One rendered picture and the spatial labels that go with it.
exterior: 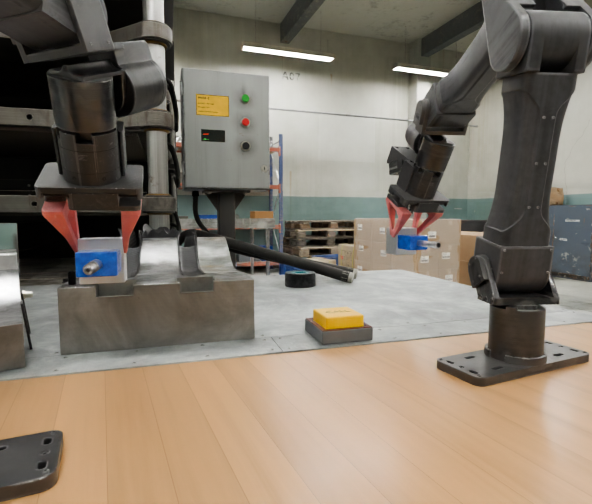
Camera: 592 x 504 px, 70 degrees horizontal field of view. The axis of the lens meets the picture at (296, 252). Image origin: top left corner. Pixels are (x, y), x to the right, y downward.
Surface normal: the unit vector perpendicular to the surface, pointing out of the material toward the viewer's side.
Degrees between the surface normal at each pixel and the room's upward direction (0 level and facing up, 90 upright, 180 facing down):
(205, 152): 90
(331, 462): 0
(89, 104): 118
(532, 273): 100
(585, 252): 90
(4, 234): 90
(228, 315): 90
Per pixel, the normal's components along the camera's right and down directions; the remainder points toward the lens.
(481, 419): 0.00, -1.00
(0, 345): 0.56, 0.07
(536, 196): 0.07, 0.26
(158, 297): 0.29, 0.09
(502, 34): -1.00, 0.00
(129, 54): 0.94, 0.04
